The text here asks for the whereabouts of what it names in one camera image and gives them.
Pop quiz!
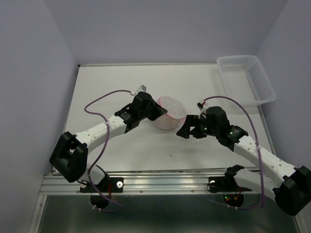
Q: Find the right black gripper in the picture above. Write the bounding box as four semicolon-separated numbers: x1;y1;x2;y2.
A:
175;115;219;138

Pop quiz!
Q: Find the white mesh laundry bag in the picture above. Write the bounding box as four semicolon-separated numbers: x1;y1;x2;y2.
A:
154;96;187;130

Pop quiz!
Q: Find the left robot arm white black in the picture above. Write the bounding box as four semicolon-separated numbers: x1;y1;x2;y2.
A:
50;91;167;191

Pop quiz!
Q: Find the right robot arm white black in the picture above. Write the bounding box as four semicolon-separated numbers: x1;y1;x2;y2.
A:
177;106;311;216

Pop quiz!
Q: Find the white plastic basket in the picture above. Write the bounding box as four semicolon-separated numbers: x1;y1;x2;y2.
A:
217;55;276;107

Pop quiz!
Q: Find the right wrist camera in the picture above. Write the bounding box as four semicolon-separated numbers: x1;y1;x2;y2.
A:
196;100;209;112

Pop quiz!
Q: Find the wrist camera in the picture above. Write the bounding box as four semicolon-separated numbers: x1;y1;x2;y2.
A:
196;100;209;112
136;85;147;93

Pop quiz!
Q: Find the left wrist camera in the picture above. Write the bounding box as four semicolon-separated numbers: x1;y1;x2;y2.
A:
136;85;147;93

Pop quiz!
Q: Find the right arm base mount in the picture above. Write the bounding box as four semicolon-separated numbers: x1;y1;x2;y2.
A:
207;165;251;193

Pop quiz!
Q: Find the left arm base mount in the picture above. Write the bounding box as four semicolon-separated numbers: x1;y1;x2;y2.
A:
77;176;124;193

